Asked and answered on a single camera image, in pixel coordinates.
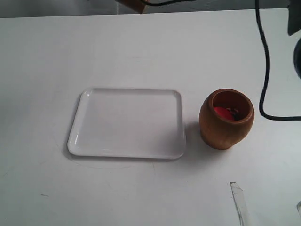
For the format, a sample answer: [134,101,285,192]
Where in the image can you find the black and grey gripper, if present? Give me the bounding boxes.
[287,0,301,77]

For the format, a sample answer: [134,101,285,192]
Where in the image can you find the brown wooden pestle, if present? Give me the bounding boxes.
[116,0,146,14]

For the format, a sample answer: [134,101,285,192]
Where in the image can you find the red item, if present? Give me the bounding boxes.
[214,107,236,121]

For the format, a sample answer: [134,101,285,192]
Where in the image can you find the brown wooden mortar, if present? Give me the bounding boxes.
[199,89,255,150]

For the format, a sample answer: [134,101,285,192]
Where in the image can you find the clear tape strip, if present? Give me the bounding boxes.
[230,182,251,226]

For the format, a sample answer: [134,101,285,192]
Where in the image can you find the white rectangular plastic tray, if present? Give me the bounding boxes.
[67,88,186,160]

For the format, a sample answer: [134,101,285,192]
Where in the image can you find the black cable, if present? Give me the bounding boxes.
[255,0,301,121]

